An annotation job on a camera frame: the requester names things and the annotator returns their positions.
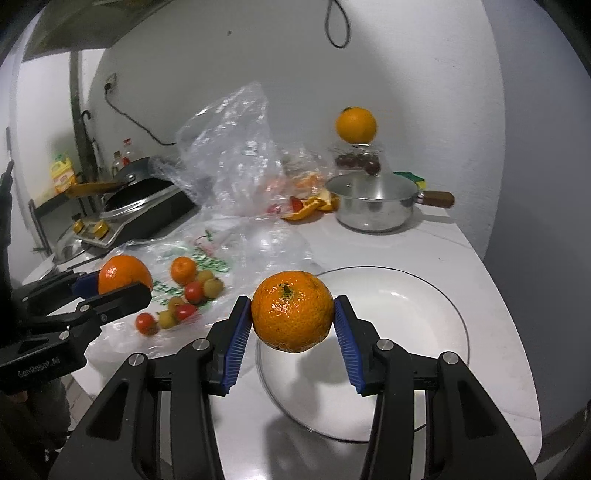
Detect mandarin orange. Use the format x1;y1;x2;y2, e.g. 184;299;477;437
252;270;335;353
98;255;153;294
170;256;197;286

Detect yellow-green small fruit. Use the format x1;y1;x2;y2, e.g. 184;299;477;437
204;277;224;300
158;310;177;330
195;270;214;283
167;297;185;314

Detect red cherry tomato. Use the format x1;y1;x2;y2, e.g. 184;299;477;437
135;313;159;336
184;280;205;305
174;303;197;322

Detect clear container of dark fruits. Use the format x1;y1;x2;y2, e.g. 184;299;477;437
331;143;384;175

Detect glass pot lid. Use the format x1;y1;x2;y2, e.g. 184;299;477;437
53;227;95;265

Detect black metal rack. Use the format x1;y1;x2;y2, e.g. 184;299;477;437
28;193;86;256

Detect steel gas stove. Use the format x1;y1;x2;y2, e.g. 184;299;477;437
72;177;195;250

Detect yellow oil bottle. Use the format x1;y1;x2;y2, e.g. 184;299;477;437
50;154;77;194

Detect printed flat plastic bag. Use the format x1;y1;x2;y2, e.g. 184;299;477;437
86;217;319;374

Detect black umbrella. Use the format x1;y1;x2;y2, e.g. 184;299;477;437
81;109;104;178

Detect white plate black rim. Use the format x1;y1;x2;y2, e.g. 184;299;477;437
256;266;471;443

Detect dark oil bottle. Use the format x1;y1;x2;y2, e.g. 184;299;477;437
110;151;123;177

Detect red sauce bottle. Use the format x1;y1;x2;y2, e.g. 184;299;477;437
121;138;135;166

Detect grey refrigerator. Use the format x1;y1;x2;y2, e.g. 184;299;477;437
485;1;590;432

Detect crumpled clear plastic bag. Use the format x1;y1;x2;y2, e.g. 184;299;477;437
149;82;334;218

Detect red tomato in bag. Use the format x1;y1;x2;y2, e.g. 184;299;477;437
266;204;281;214

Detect steel saucepan with lid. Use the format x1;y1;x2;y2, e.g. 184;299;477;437
325;170;455;234

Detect orange peel scraps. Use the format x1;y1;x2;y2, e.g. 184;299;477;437
283;196;338;222

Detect green yellow sponge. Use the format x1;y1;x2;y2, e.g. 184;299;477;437
396;171;427;190

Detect steel range hood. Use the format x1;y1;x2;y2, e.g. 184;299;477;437
23;0;170;61

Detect large orange on container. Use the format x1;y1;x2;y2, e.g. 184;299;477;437
335;107;378;144

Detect black wok wooden handle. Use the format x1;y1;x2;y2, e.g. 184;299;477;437
64;157;150;198

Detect stove black power cable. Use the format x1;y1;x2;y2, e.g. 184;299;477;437
103;85;177;147

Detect white wall socket left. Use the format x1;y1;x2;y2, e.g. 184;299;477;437
104;73;117;94

